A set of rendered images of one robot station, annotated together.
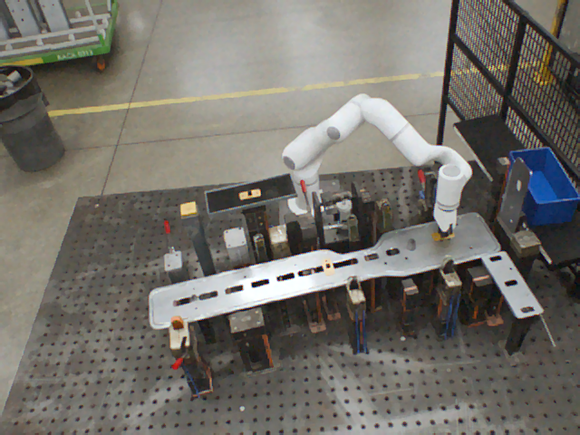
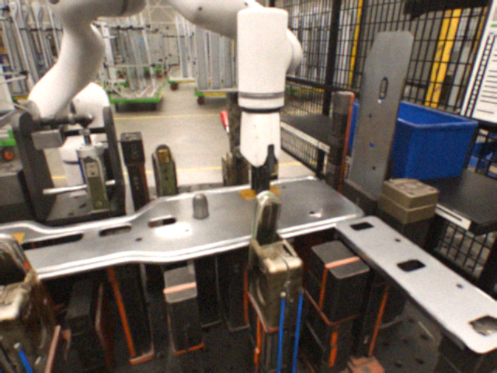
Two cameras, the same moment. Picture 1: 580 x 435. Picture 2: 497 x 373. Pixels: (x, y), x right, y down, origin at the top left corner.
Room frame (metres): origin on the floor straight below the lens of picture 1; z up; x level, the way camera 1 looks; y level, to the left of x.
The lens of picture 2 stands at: (0.82, -0.42, 1.32)
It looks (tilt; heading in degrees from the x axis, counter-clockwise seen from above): 25 degrees down; 346
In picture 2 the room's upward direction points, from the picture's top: straight up
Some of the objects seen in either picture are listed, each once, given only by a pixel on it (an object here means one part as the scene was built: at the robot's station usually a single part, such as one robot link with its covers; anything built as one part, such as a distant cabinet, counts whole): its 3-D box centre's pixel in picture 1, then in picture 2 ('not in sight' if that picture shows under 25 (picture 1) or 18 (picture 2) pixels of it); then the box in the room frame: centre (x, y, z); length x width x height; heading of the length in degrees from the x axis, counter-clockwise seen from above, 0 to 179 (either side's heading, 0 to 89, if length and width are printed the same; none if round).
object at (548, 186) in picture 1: (539, 186); (398, 134); (1.50, -1.01, 1.10); 0.30 x 0.17 x 0.13; 177
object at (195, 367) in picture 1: (191, 360); not in sight; (1.09, 0.44, 0.88); 0.15 x 0.11 x 0.36; 5
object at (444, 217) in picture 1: (446, 212); (260, 131); (1.38, -0.59, 1.16); 0.10 x 0.07 x 0.11; 5
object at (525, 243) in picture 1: (517, 267); (392, 257); (1.28, -0.87, 0.88); 0.08 x 0.08 x 0.36; 5
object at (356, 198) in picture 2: (499, 251); (353, 240); (1.39, -0.85, 0.85); 0.12 x 0.03 x 0.30; 5
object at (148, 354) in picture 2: (372, 280); (130, 291); (1.35, -0.30, 0.84); 0.12 x 0.05 x 0.29; 5
